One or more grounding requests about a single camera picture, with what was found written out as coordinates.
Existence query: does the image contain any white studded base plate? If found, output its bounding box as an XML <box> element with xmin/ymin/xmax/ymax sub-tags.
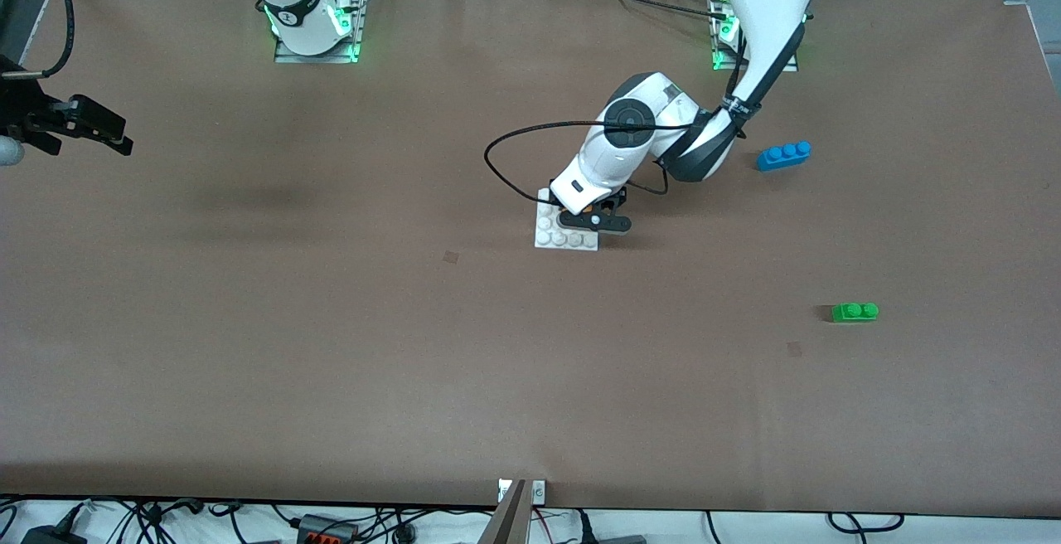
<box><xmin>535</xmin><ymin>187</ymin><xmax>600</xmax><ymax>253</ymax></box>

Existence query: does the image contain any blue three-stud block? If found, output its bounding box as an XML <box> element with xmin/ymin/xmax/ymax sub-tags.
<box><xmin>756</xmin><ymin>141</ymin><xmax>812</xmax><ymax>172</ymax></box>

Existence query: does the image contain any black orange connector block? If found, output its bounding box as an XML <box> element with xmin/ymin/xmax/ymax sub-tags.
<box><xmin>294</xmin><ymin>513</ymin><xmax>359</xmax><ymax>544</ymax></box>

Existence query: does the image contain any black power adapter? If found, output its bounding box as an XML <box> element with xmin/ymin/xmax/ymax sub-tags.
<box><xmin>21</xmin><ymin>503</ymin><xmax>90</xmax><ymax>544</ymax></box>

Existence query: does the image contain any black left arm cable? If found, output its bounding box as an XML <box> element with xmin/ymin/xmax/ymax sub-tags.
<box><xmin>484</xmin><ymin>26</ymin><xmax>751</xmax><ymax>203</ymax></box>

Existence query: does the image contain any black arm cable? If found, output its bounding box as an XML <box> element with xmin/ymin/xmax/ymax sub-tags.
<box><xmin>484</xmin><ymin>26</ymin><xmax>751</xmax><ymax>203</ymax></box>
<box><xmin>0</xmin><ymin>0</ymin><xmax>76</xmax><ymax>80</ymax></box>

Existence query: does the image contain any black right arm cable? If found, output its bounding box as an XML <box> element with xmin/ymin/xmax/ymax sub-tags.
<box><xmin>0</xmin><ymin>0</ymin><xmax>76</xmax><ymax>80</ymax></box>

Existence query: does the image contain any brown wedge-shaped camera support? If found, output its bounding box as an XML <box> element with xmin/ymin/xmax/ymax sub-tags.
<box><xmin>478</xmin><ymin>478</ymin><xmax>531</xmax><ymax>544</ymax></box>

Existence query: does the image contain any looped black cable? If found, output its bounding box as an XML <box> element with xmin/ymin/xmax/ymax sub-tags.
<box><xmin>827</xmin><ymin>512</ymin><xmax>906</xmax><ymax>533</ymax></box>

